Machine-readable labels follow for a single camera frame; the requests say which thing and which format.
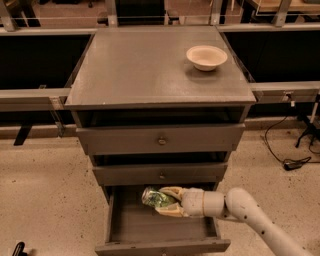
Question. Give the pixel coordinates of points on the white paper bowl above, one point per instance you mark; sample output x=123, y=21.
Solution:
x=206, y=58

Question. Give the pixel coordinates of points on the grey metal rail left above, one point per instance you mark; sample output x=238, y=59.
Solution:
x=33, y=99

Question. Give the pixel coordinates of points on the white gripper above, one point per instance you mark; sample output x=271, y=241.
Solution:
x=193, y=202

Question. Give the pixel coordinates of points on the grey top drawer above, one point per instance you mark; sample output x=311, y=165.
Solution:
x=144, y=139

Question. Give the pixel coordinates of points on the grey open bottom drawer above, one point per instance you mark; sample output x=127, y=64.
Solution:
x=134, y=229

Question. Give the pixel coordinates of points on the black object bottom left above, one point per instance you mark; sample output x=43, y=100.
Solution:
x=19, y=249

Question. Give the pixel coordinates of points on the black tripod stand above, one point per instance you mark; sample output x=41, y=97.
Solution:
x=311, y=129

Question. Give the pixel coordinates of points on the brass middle drawer knob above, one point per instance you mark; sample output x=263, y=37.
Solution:
x=162, y=176

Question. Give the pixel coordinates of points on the grey drawer cabinet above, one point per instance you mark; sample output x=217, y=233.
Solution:
x=140, y=76

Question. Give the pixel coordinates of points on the grey middle drawer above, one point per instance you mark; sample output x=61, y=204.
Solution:
x=149, y=173

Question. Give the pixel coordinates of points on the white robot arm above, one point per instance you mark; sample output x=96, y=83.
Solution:
x=236, y=205

